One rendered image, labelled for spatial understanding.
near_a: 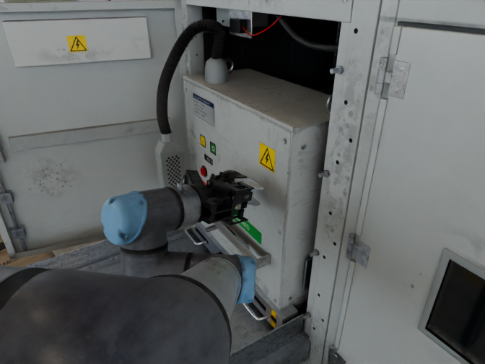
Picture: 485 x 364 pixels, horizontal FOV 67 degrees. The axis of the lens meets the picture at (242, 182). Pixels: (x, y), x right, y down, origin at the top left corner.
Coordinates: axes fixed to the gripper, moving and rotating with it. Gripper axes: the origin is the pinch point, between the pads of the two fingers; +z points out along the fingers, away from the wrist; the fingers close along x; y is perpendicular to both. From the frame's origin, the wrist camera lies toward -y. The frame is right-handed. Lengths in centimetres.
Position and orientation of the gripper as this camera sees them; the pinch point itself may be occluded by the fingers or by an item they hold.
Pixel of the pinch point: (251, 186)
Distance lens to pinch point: 81.5
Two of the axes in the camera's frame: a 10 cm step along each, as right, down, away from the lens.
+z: 6.6, -1.2, 7.5
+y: 7.3, 3.3, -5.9
